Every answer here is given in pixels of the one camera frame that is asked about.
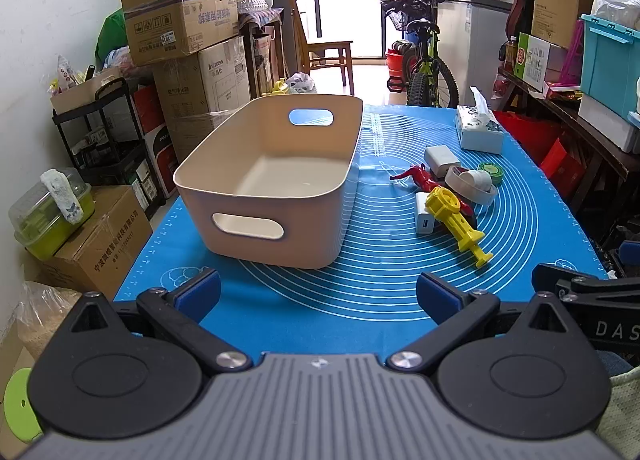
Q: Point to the green black bicycle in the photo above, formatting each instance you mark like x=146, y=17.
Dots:
x=425, y=75

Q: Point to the pale printed cardboard box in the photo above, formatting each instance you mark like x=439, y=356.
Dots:
x=210, y=80

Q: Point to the beige plastic basket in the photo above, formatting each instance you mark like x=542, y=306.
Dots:
x=265, y=220

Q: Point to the blue silicone baking mat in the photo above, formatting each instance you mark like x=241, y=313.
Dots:
x=380, y=285

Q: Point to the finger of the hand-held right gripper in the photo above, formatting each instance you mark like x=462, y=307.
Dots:
x=550, y=276

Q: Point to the white foam box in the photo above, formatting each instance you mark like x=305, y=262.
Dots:
x=607, y=123

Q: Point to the dark wooden side table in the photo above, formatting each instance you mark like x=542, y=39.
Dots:
x=590, y=135

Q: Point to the light green cloth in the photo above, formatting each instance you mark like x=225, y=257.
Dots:
x=622, y=420

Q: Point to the purple plastic rack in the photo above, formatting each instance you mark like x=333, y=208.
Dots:
x=572, y=53

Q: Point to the clear tape roll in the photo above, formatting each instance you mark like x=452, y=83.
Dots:
x=477, y=196

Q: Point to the red gift boxes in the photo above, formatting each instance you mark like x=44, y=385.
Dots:
x=537, y=140

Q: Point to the teal storage crate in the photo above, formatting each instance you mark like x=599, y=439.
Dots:
x=612, y=60

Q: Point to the green white carton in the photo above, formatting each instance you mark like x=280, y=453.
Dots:
x=537, y=60

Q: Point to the white chest freezer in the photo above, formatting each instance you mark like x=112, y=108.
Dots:
x=475, y=45

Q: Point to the clear bag of grain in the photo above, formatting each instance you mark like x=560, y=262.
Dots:
x=45, y=320

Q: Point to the green plastic bag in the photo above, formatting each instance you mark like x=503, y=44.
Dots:
x=111, y=35

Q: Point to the black shelf cart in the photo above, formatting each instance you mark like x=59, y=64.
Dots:
x=120, y=150

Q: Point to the taped brown cardboard box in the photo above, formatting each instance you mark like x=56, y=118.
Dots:
x=100, y=245

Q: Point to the green round lid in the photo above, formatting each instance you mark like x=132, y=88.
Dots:
x=20, y=405

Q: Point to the small white plastic bag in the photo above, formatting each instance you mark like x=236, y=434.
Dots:
x=301, y=84

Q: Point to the white round cap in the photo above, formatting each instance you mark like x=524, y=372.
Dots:
x=475, y=180

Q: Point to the green round tin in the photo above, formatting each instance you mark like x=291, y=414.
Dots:
x=492, y=171

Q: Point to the red bucket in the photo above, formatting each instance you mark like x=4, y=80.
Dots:
x=395, y=63

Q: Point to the large white power adapter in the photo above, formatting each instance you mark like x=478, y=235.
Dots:
x=441, y=158

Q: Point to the wooden chair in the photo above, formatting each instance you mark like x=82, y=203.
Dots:
x=327, y=51

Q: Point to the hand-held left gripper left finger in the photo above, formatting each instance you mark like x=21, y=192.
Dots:
x=197, y=290

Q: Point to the open brown cardboard box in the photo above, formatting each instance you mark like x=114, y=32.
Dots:
x=175, y=25

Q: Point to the yellow drink bottle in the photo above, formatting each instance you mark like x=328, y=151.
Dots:
x=510, y=55

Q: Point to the small white charger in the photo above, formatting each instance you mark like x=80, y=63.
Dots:
x=424, y=220

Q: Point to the yellow plastic toy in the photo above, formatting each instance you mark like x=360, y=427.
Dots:
x=450, y=212

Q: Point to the yellow plastic jug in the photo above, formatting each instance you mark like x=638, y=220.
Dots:
x=279, y=88

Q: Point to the cluttered wooden cabinet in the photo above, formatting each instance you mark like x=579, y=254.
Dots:
x=260, y=55

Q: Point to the printed tissue box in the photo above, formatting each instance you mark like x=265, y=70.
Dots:
x=480, y=133

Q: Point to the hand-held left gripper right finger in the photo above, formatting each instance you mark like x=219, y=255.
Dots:
x=437, y=292

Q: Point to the green lidded container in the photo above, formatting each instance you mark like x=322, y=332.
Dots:
x=45, y=222

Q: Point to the red plastic toy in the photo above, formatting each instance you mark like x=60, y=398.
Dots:
x=422, y=179

